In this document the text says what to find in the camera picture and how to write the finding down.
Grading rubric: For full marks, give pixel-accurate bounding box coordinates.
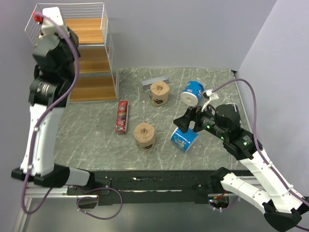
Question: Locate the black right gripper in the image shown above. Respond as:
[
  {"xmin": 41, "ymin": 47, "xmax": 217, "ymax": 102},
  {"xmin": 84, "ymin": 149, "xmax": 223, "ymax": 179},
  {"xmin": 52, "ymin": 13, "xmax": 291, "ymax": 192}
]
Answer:
[{"xmin": 173, "ymin": 101, "xmax": 227, "ymax": 140}]

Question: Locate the blue paper towel roll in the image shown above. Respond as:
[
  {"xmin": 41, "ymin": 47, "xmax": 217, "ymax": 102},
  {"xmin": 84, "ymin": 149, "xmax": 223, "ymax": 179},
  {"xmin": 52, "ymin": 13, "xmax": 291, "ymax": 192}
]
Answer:
[
  {"xmin": 181, "ymin": 81, "xmax": 204, "ymax": 106},
  {"xmin": 170, "ymin": 128, "xmax": 198, "ymax": 152}
]

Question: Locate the brown paper towel roll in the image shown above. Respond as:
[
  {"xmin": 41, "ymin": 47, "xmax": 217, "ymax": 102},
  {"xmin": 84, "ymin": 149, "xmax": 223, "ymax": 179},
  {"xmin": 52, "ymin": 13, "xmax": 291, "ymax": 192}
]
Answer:
[
  {"xmin": 133, "ymin": 122, "xmax": 156, "ymax": 151},
  {"xmin": 149, "ymin": 81, "xmax": 169, "ymax": 107}
]

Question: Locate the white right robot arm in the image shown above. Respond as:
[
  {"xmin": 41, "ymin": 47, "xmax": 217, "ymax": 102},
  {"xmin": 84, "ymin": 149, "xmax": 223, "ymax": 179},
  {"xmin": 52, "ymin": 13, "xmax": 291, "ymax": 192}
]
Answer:
[{"xmin": 173, "ymin": 104, "xmax": 309, "ymax": 232}]

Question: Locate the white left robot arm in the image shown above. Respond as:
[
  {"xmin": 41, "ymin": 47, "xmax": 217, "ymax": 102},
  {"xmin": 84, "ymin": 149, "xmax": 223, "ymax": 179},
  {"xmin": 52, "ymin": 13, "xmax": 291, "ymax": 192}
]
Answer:
[{"xmin": 11, "ymin": 32, "xmax": 96, "ymax": 194}]

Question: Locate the grey rectangular box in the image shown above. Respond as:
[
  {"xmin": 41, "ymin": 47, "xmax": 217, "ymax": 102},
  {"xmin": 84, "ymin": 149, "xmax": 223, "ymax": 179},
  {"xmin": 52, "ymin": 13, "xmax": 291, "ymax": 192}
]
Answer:
[{"xmin": 141, "ymin": 76, "xmax": 169, "ymax": 90}]

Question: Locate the red toothpaste box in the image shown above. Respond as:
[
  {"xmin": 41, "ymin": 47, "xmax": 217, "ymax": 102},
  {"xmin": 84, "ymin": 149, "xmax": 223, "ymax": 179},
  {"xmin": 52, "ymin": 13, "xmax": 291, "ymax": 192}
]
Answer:
[{"xmin": 115, "ymin": 101, "xmax": 128, "ymax": 134}]

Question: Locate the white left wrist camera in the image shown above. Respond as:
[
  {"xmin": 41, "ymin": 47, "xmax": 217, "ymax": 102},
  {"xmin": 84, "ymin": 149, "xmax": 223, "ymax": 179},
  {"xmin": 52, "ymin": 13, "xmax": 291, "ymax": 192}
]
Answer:
[{"xmin": 32, "ymin": 7, "xmax": 69, "ymax": 37}]

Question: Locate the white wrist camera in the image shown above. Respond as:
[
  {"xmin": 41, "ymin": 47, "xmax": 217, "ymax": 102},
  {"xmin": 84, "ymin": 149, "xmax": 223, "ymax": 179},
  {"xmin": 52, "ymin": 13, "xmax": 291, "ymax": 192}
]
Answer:
[
  {"xmin": 32, "ymin": 7, "xmax": 69, "ymax": 37},
  {"xmin": 203, "ymin": 89, "xmax": 219, "ymax": 101}
]

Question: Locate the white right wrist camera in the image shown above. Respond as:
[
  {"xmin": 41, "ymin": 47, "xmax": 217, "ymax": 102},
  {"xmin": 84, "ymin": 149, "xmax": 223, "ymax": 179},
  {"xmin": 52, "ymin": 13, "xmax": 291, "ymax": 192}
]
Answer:
[{"xmin": 203, "ymin": 89, "xmax": 219, "ymax": 101}]

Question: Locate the white wire wooden shelf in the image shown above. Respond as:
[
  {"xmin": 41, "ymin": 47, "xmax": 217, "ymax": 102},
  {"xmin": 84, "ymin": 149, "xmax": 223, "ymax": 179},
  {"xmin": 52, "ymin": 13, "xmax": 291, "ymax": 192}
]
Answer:
[{"xmin": 34, "ymin": 2, "xmax": 119, "ymax": 102}]

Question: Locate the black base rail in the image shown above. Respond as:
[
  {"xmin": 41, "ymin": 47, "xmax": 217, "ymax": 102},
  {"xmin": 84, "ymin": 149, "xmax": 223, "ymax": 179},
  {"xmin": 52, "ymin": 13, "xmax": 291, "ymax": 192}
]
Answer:
[{"xmin": 67, "ymin": 170, "xmax": 230, "ymax": 206}]

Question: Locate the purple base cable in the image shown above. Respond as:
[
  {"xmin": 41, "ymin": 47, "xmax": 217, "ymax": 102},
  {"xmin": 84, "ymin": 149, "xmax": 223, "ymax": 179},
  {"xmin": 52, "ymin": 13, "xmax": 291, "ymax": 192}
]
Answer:
[{"xmin": 76, "ymin": 187, "xmax": 124, "ymax": 220}]

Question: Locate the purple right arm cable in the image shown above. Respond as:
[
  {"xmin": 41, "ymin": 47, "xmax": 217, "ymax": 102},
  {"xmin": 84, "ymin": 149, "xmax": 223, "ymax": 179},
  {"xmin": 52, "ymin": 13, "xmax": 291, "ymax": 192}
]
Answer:
[{"xmin": 212, "ymin": 78, "xmax": 309, "ymax": 232}]

